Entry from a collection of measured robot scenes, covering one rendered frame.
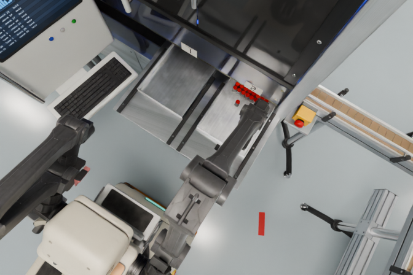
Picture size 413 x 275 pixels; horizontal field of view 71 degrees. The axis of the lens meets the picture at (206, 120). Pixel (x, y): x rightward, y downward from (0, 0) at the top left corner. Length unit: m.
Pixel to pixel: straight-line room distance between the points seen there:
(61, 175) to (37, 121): 1.61
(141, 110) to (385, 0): 1.06
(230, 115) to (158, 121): 0.34
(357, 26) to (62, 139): 0.80
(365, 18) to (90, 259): 0.88
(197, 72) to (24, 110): 1.63
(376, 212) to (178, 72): 1.33
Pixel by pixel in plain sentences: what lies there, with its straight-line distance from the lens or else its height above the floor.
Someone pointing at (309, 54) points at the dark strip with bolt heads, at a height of 1.43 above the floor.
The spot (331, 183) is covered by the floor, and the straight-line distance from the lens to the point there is 2.42.
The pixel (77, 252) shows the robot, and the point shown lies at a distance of 0.88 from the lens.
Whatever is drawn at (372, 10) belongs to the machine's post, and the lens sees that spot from 0.75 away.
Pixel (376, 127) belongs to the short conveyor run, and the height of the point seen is 0.93.
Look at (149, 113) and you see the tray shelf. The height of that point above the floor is 0.88.
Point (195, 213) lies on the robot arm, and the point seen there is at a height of 1.59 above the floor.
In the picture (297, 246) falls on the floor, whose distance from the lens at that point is 2.33.
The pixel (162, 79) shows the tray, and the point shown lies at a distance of 1.45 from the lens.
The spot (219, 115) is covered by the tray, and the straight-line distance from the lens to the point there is 1.37.
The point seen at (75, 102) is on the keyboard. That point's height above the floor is 0.83.
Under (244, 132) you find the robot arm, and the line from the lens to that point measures 0.79.
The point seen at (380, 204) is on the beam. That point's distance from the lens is 1.93.
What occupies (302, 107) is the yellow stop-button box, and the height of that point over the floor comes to 1.03.
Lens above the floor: 2.20
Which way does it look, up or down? 74 degrees down
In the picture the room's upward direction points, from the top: 5 degrees clockwise
